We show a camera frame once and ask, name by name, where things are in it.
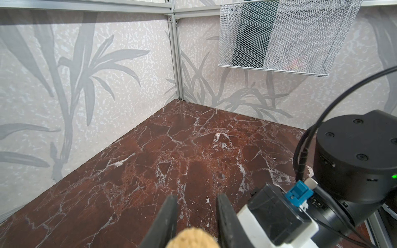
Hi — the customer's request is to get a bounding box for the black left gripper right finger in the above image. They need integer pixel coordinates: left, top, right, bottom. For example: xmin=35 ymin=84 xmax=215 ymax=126
xmin=216 ymin=194 xmax=254 ymax=248

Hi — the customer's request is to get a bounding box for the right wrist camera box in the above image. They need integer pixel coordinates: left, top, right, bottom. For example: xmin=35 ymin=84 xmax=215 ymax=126
xmin=237 ymin=181 xmax=319 ymax=248

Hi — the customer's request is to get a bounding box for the horizontal aluminium frame bar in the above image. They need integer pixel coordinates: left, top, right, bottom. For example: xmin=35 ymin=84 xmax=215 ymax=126
xmin=1 ymin=0 xmax=173 ymax=14

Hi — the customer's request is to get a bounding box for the white wire mesh basket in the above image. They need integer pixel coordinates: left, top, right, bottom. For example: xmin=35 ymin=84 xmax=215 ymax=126
xmin=218 ymin=1 xmax=362 ymax=77

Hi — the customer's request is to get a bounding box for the clear glass bottle with cork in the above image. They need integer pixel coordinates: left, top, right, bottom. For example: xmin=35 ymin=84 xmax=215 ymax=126
xmin=166 ymin=227 xmax=220 ymax=248

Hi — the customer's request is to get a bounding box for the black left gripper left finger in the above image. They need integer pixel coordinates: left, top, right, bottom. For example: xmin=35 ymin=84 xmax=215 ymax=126
xmin=139 ymin=195 xmax=178 ymax=248

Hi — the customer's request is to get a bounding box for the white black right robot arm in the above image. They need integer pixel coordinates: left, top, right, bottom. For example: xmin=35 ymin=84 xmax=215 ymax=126
xmin=308 ymin=110 xmax=397 ymax=248

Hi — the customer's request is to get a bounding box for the dark green card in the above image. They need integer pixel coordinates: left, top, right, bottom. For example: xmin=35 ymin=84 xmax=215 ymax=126
xmin=231 ymin=1 xmax=280 ymax=68

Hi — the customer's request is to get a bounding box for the aluminium frame corner post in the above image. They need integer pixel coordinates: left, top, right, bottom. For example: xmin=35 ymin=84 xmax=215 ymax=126
xmin=165 ymin=0 xmax=185 ymax=100

